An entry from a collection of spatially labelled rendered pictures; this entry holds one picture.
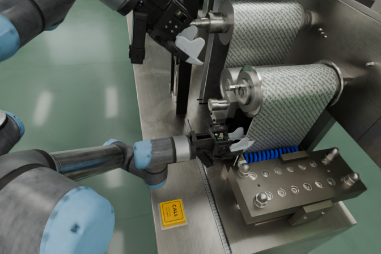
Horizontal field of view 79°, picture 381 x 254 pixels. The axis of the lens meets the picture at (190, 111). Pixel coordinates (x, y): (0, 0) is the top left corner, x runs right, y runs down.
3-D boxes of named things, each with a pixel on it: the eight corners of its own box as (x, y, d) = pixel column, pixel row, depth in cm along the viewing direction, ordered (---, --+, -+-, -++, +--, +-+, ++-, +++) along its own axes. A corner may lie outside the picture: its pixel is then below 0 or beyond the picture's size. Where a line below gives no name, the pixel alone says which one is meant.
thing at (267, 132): (237, 154, 77) (253, 117, 64) (297, 144, 83) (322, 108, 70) (238, 156, 77) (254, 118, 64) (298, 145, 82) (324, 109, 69)
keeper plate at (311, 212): (287, 219, 74) (302, 206, 67) (313, 213, 77) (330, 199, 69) (291, 228, 73) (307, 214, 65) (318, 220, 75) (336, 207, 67)
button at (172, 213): (159, 205, 75) (159, 202, 73) (180, 201, 76) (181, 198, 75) (163, 228, 70) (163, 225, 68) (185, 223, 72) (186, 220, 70)
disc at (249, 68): (232, 94, 75) (243, 54, 65) (233, 94, 75) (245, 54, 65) (251, 128, 65) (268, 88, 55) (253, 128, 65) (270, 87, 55)
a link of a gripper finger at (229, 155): (245, 153, 68) (217, 158, 66) (244, 156, 69) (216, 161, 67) (239, 141, 71) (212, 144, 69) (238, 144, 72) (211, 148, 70)
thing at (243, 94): (241, 110, 65) (233, 91, 69) (248, 110, 66) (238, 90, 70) (250, 93, 59) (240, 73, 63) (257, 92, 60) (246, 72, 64)
